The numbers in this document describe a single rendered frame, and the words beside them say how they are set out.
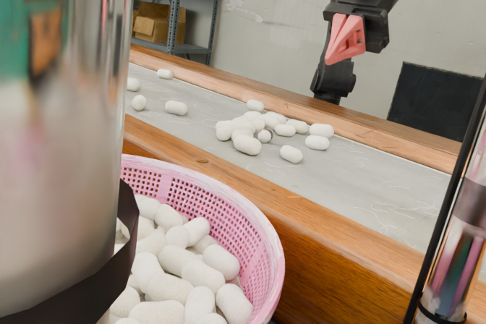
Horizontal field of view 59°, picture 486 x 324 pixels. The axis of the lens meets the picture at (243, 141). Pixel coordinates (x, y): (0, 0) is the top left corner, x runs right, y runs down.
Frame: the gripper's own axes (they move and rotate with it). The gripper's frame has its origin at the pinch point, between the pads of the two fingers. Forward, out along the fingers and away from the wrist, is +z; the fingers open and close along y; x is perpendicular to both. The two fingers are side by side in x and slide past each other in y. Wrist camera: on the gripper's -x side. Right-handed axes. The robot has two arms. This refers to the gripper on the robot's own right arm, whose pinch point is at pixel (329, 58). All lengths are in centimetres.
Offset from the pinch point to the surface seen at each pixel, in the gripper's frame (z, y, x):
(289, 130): 12.9, 0.3, 3.1
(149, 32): -84, -211, 101
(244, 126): 17.9, -2.5, -2.0
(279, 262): 36.0, 21.3, -18.7
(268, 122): 13.0, -3.4, 2.8
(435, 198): 14.8, 22.3, 3.2
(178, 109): 19.9, -14.0, -2.8
